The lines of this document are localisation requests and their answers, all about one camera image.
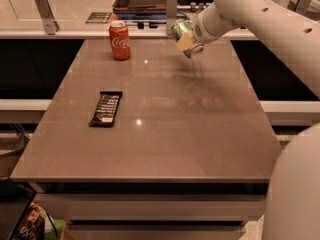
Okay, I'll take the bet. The green soda can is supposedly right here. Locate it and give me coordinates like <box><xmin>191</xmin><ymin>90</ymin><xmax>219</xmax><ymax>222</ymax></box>
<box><xmin>171</xmin><ymin>19</ymin><xmax>204</xmax><ymax>58</ymax></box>

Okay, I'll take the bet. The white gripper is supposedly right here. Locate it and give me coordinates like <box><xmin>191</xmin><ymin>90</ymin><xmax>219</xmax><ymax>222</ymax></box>
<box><xmin>177</xmin><ymin>3</ymin><xmax>238</xmax><ymax>51</ymax></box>

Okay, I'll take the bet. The grey drawer cabinet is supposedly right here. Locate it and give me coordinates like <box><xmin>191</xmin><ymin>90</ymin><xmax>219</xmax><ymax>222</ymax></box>
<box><xmin>36</xmin><ymin>193</ymin><xmax>265</xmax><ymax>240</ymax></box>

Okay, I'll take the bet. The dark open tray box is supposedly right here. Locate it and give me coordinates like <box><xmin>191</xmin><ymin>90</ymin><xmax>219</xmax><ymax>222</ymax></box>
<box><xmin>112</xmin><ymin>0</ymin><xmax>176</xmax><ymax>15</ymax></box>

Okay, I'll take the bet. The black bin at left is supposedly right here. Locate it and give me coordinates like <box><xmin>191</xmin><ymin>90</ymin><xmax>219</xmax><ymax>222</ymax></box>
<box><xmin>0</xmin><ymin>181</ymin><xmax>35</xmax><ymax>240</ymax></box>

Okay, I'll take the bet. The snack bag under table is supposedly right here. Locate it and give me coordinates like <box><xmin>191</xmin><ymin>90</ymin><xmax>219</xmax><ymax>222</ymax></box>
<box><xmin>13</xmin><ymin>202</ymin><xmax>45</xmax><ymax>240</ymax></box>

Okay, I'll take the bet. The black candy bar wrapper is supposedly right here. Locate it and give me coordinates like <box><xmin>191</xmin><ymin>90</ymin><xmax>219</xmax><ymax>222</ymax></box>
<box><xmin>89</xmin><ymin>91</ymin><xmax>122</xmax><ymax>128</ymax></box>

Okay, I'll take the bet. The left metal glass bracket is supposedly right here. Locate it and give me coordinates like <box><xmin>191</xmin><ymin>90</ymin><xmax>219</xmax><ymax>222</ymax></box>
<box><xmin>34</xmin><ymin>0</ymin><xmax>59</xmax><ymax>35</ymax></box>

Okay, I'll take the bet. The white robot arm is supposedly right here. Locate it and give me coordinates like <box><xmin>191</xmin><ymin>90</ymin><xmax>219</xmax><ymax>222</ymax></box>
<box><xmin>177</xmin><ymin>0</ymin><xmax>320</xmax><ymax>240</ymax></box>

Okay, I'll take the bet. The middle metal glass bracket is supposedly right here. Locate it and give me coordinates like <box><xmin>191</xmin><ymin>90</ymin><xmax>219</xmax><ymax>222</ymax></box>
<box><xmin>166</xmin><ymin>0</ymin><xmax>177</xmax><ymax>36</ymax></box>

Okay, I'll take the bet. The red Coca-Cola can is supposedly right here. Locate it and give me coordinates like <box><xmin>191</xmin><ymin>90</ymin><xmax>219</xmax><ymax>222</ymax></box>
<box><xmin>109</xmin><ymin>20</ymin><xmax>131</xmax><ymax>60</ymax></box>

